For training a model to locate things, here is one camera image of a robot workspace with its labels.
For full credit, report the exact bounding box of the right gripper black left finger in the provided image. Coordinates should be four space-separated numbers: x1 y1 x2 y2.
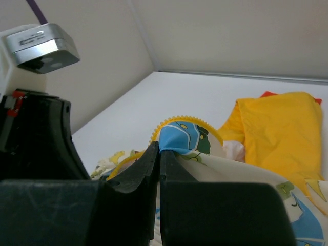
1 142 159 245

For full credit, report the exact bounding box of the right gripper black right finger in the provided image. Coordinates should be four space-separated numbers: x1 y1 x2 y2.
160 151 296 245

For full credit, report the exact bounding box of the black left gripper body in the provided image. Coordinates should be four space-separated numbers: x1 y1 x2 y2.
1 89 90 180

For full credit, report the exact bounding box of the cream yellow dinosaur print jacket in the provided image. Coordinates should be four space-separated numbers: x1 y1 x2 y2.
89 91 328 246

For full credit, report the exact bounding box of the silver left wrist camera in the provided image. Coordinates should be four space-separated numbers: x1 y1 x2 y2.
5 23 80 74

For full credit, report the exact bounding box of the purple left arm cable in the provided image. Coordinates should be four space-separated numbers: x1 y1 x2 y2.
25 0 49 26

